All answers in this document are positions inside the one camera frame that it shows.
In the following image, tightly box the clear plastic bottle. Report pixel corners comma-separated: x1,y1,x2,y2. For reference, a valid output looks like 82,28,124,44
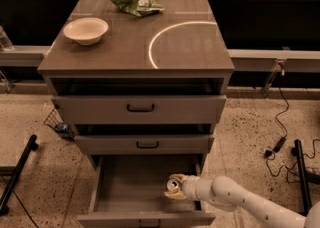
0,25,14,51

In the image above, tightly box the wire basket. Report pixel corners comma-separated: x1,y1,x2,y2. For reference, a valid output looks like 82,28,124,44
44,108,74,141

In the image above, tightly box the white ceramic bowl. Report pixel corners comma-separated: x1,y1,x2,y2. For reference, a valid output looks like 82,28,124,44
63,17,109,46

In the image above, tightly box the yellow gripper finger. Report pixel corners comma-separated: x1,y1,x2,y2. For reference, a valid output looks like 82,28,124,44
164,191,185,200
169,174,188,183

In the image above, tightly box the right black stand leg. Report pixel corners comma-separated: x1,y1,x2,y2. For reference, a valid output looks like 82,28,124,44
293,139,312,216

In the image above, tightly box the top grey drawer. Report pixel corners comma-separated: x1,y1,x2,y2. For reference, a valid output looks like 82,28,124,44
53,96,226,125

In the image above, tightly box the black power adapter cable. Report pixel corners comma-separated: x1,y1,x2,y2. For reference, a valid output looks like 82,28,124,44
264,60,320,184

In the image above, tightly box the grey drawer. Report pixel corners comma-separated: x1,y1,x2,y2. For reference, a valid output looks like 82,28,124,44
78,155,215,228
53,96,226,125
75,135,214,155

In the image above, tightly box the green chip bag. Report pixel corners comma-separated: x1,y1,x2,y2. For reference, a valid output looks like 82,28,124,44
110,0,164,18

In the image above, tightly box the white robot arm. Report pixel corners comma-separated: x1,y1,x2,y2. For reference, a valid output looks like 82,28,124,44
164,174,320,228

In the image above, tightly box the black stand leg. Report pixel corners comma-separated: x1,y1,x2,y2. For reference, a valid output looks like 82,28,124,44
0,135,38,216
293,139,312,216

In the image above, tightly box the orange soda can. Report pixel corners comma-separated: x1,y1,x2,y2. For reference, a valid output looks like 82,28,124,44
166,178,181,193

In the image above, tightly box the grey drawer cabinet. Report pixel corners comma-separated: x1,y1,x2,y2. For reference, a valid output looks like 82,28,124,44
37,0,235,170

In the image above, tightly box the bottom grey drawer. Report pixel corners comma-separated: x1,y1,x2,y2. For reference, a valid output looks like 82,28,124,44
78,155,215,228

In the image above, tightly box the middle grey drawer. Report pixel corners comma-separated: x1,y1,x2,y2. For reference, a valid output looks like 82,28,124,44
75,135,214,155

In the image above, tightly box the left black stand leg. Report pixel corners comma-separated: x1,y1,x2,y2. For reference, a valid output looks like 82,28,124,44
0,135,38,216

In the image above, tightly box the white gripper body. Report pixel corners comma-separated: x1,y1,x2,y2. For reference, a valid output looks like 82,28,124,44
181,176,200,201

